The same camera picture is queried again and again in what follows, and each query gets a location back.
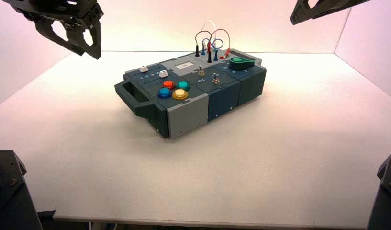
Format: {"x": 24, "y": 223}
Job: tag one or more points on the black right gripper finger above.
{"x": 298, "y": 14}

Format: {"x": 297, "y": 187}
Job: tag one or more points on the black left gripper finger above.
{"x": 96, "y": 44}
{"x": 73, "y": 45}

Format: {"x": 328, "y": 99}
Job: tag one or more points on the red round push button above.
{"x": 168, "y": 84}

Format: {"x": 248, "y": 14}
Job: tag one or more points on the blue round push button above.
{"x": 164, "y": 93}

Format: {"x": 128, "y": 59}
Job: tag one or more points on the green round push button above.
{"x": 183, "y": 85}

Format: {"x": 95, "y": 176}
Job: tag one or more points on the yellow round push button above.
{"x": 180, "y": 94}

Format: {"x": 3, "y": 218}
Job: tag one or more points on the white slider knob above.
{"x": 144, "y": 69}
{"x": 163, "y": 74}

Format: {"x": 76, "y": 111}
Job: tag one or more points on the green rotary knob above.
{"x": 241, "y": 63}

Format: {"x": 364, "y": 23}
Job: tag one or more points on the white number display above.
{"x": 185, "y": 65}

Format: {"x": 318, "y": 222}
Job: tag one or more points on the dark teal grey control box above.
{"x": 189, "y": 111}

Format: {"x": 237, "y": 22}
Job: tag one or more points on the metal toggle switch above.
{"x": 201, "y": 71}
{"x": 216, "y": 79}

